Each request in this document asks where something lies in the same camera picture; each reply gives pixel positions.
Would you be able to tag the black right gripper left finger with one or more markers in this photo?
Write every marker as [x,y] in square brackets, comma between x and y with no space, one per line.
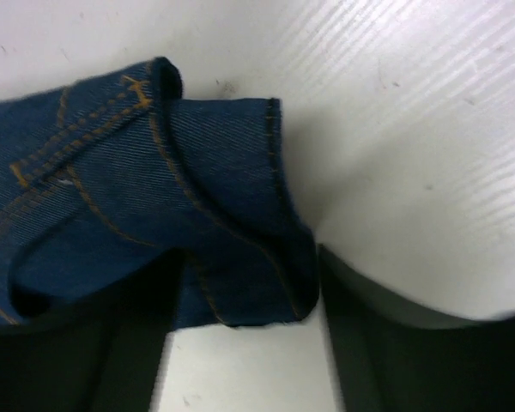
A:
[100,354]

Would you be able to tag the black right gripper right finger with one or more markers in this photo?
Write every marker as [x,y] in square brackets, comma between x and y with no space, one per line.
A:
[391,354]

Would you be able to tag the dark blue denim trousers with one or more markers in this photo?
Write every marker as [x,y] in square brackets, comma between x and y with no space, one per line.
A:
[100,177]

